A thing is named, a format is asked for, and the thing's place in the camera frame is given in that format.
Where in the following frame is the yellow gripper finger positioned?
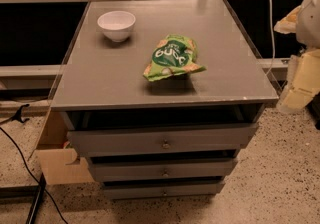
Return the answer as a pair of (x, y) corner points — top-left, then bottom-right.
(276, 48), (320, 114)
(274, 6), (301, 34)

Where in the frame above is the grey top drawer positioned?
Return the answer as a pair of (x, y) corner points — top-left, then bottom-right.
(67, 123), (258, 157)

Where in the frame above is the grey drawer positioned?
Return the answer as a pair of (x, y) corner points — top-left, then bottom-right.
(67, 123), (258, 157)
(104, 181), (225, 200)
(88, 158), (237, 182)

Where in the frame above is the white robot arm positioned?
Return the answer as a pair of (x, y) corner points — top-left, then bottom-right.
(274, 0), (320, 114)

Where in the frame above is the grey drawer cabinet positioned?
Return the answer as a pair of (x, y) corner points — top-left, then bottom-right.
(52, 0), (277, 199)

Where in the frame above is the grey middle drawer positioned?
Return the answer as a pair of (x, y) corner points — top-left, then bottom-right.
(88, 158), (237, 182)

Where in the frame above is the grey bottom drawer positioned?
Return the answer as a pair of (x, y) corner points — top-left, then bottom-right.
(104, 181), (225, 200)

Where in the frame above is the green snack bag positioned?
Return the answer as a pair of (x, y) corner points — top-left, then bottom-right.
(143, 34), (206, 82)

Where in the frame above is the white ceramic bowl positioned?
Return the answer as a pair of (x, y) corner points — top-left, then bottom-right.
(97, 11), (136, 42)

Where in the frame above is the cardboard box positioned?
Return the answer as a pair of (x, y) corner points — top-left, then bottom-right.
(35, 110), (93, 185)

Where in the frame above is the black floor bar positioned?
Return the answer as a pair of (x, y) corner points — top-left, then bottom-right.
(26, 175), (46, 224)

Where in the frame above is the white cable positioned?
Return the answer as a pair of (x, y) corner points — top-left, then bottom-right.
(251, 0), (277, 77)

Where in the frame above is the black floor cable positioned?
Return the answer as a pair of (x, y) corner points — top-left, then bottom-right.
(0, 126), (70, 224)

